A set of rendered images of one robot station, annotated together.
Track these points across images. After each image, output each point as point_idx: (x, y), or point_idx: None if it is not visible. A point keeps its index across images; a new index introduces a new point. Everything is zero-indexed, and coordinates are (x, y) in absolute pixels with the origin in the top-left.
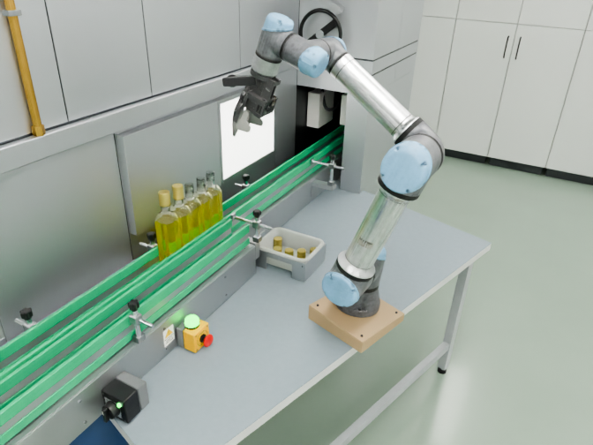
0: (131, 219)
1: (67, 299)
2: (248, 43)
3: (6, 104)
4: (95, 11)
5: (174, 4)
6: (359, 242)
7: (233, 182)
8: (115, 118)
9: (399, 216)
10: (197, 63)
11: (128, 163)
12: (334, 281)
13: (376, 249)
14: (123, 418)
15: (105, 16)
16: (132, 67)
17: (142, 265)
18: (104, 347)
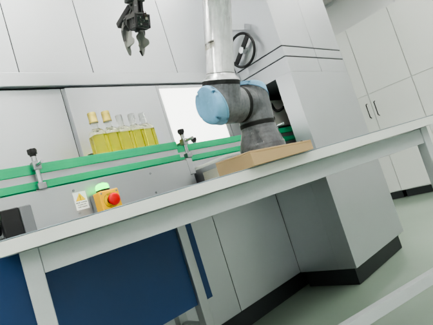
0: (81, 152)
1: None
2: (181, 59)
3: None
4: (39, 17)
5: (105, 24)
6: (205, 48)
7: None
8: (57, 76)
9: (223, 4)
10: (133, 61)
11: (71, 107)
12: (200, 96)
13: (220, 45)
14: (4, 236)
15: (48, 20)
16: (73, 52)
17: None
18: (2, 182)
